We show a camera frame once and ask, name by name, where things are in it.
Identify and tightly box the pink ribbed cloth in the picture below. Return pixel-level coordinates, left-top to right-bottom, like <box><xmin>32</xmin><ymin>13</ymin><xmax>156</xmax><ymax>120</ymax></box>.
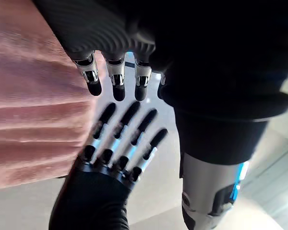
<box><xmin>0</xmin><ymin>0</ymin><xmax>107</xmax><ymax>191</ymax></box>

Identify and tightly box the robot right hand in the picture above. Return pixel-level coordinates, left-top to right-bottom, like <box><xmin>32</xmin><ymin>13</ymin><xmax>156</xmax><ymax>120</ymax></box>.
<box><xmin>48</xmin><ymin>101</ymin><xmax>169</xmax><ymax>230</ymax></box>

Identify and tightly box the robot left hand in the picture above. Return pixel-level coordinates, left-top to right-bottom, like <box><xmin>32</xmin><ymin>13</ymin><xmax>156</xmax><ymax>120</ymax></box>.
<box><xmin>32</xmin><ymin>0</ymin><xmax>288</xmax><ymax>230</ymax></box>

